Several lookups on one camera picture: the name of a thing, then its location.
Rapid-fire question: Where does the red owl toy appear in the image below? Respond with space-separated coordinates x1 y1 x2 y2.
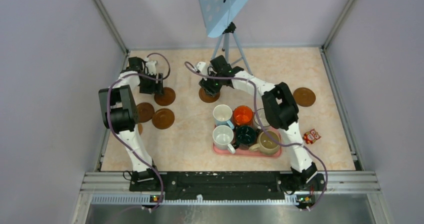
303 128 322 145

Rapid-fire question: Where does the beige mug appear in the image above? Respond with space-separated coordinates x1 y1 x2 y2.
248 131 281 156

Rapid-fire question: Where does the brown wooden coaster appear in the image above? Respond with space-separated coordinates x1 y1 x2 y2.
198 87 221 103
137 123 143 135
154 87 176 107
152 108 175 130
292 87 316 107
136 102 155 123

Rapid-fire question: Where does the pink plastic tray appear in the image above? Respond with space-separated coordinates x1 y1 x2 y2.
212 111 267 157

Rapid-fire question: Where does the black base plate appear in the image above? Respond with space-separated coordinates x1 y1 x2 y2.
129 170 327 202

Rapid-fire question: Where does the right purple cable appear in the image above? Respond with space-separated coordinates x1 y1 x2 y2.
184 61 329 211

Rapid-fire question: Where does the blue music stand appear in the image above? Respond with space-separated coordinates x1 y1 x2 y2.
198 0 252 74

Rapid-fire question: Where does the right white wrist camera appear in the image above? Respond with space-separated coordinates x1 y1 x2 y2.
195 61 209 81

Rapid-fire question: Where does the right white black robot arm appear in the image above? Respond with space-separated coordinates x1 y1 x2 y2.
193 55 318 190

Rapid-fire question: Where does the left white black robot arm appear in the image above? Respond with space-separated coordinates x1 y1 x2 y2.
98 57 163 191

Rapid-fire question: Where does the white ribbed dark-rimmed mug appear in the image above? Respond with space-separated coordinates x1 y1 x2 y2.
253 108 270 130

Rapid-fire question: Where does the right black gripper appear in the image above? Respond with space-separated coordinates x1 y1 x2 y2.
198 69 223 98

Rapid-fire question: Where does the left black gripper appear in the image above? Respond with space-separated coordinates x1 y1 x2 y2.
137 72 164 95

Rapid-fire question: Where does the dark green mug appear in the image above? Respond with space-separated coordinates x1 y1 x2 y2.
233 125 257 150

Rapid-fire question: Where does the orange mug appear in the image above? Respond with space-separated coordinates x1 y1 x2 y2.
233 105 254 126

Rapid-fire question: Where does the light blue mug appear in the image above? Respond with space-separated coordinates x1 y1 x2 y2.
212 104 235 130

